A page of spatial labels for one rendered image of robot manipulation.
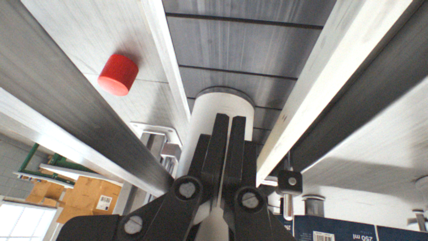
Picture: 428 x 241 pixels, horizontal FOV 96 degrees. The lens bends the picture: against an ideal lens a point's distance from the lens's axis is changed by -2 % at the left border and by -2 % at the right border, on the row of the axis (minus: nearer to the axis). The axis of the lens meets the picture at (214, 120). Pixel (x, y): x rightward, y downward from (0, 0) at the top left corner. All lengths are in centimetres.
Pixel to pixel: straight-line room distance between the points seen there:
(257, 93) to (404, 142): 15
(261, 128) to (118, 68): 16
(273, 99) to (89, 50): 20
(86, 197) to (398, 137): 196
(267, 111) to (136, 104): 21
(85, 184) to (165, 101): 180
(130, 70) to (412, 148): 29
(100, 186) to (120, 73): 175
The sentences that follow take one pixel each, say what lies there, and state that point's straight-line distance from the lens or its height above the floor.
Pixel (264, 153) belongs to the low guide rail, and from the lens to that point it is 19.
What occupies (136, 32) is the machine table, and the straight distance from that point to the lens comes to 21.
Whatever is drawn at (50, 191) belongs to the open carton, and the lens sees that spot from 454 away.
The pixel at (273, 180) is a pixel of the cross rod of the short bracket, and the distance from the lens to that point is 29.
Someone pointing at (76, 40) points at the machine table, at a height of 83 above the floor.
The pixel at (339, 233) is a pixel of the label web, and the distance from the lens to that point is 49.
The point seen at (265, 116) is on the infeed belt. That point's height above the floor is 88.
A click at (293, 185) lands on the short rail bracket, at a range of 28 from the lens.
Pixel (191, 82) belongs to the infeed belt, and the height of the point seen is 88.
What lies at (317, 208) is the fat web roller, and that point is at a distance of 48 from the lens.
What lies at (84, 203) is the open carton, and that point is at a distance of 200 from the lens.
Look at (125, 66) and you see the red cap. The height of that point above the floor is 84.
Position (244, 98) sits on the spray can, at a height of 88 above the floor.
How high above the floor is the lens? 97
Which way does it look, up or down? 28 degrees down
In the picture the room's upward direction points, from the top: 169 degrees counter-clockwise
